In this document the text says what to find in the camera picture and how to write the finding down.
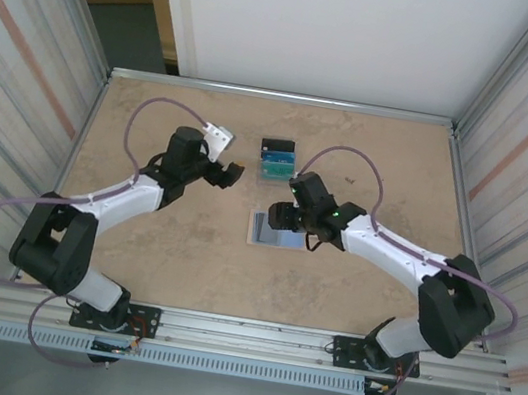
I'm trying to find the clear acrylic card stand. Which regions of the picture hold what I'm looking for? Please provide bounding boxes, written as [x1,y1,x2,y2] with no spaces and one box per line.
[252,133,304,194]

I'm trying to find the green card with chip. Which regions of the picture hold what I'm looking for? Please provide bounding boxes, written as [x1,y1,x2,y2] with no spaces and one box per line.
[255,157,297,186]

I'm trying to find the blue card with logo print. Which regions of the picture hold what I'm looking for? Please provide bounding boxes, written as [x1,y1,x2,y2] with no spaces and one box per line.
[259,148,298,169]

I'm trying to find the black credit card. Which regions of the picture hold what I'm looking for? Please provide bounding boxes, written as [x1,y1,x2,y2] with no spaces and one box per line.
[259,135,298,159]

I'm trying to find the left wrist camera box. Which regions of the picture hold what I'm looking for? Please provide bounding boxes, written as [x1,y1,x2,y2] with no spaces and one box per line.
[198,121,238,166]

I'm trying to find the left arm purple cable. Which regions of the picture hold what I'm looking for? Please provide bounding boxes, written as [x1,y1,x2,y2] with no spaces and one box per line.
[0,69,220,386]

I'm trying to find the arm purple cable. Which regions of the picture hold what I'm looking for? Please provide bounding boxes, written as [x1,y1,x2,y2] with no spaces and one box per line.
[0,69,220,386]
[260,138,528,395]

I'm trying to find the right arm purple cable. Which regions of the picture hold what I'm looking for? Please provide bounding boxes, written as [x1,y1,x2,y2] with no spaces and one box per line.
[260,138,528,395]

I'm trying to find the long aluminium table rail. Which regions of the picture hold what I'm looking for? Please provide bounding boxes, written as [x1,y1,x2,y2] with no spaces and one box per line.
[108,60,461,136]

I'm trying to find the aluminium side rail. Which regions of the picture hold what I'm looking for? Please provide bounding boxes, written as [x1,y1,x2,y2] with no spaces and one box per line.
[414,125,524,354]
[9,59,115,292]

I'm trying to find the wide aluminium mounting rail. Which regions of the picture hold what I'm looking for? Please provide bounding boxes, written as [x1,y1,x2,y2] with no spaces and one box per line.
[0,271,520,395]

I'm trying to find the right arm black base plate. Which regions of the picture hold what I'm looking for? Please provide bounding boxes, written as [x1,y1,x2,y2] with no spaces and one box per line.
[327,331,425,383]

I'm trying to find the grey slotted cable duct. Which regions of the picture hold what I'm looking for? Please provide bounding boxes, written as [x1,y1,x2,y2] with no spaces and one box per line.
[0,318,369,395]

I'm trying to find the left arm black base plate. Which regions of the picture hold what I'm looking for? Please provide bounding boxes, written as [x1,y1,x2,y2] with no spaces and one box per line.
[68,294,163,343]

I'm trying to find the orange wired connector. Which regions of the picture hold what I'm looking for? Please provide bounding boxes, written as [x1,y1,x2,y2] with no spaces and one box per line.
[362,376,399,395]

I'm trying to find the small circuit board with wires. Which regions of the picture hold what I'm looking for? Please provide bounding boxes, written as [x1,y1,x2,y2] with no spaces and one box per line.
[89,336,143,359]

